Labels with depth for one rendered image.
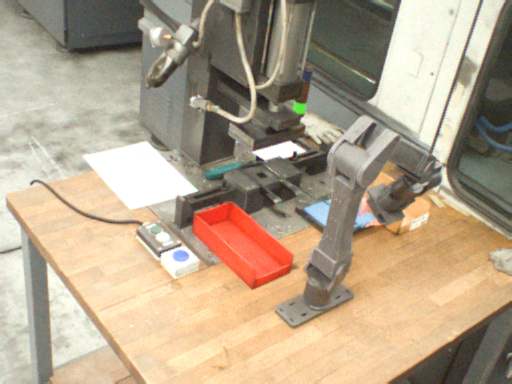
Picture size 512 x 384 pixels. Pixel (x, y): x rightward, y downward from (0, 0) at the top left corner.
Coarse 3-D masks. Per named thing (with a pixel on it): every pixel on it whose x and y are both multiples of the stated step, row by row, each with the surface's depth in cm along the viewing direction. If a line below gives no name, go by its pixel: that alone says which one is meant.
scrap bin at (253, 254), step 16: (224, 208) 167; (240, 208) 166; (208, 224) 167; (224, 224) 169; (240, 224) 167; (256, 224) 162; (208, 240) 160; (224, 240) 163; (240, 240) 164; (256, 240) 164; (272, 240) 158; (224, 256) 156; (240, 256) 150; (256, 256) 160; (272, 256) 160; (288, 256) 155; (240, 272) 152; (256, 272) 147; (272, 272) 152; (288, 272) 156; (256, 288) 151
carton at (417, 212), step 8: (384, 176) 189; (376, 184) 193; (416, 200) 182; (424, 200) 180; (408, 208) 185; (416, 208) 183; (424, 208) 181; (408, 216) 184; (416, 216) 184; (424, 216) 181; (384, 224) 179; (392, 224) 176; (400, 224) 174; (408, 224) 177; (416, 224) 180; (392, 232) 177; (400, 232) 176
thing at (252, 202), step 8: (224, 176) 175; (264, 176) 178; (232, 184) 174; (280, 184) 177; (296, 184) 182; (240, 192) 172; (256, 192) 172; (272, 192) 183; (280, 192) 180; (288, 192) 181; (232, 200) 176; (240, 200) 173; (248, 200) 171; (256, 200) 174; (248, 208) 173; (256, 208) 175
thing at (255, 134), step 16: (224, 80) 177; (240, 96) 170; (256, 96) 172; (256, 112) 167; (272, 112) 165; (288, 112) 166; (240, 128) 164; (256, 128) 165; (272, 128) 166; (288, 128) 168; (304, 128) 171; (240, 144) 169; (256, 144) 162; (272, 144) 166
